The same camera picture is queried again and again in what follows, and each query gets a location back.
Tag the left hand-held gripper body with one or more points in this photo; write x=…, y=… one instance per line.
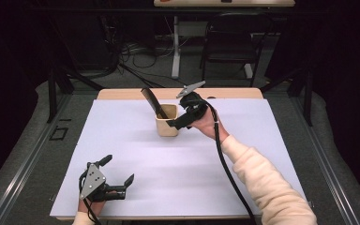
x=92, y=181

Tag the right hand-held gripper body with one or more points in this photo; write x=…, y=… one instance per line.
x=193, y=104

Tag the cream square cup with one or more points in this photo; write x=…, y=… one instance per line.
x=167, y=128

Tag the black comb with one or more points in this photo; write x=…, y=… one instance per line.
x=151, y=101

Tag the person's right hand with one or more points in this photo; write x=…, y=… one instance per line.
x=207, y=125

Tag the person's left hand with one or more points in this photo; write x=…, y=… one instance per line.
x=82, y=206

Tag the white table mat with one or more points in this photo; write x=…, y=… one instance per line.
x=168, y=175

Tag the wooden table with white legs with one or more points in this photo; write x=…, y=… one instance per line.
x=175, y=47

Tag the black folding chair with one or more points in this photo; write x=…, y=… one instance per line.
x=228, y=47

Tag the black metal stand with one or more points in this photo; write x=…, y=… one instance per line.
x=52, y=93
x=307, y=100

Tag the metal floor rail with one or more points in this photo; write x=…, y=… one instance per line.
x=331, y=168
x=23, y=168

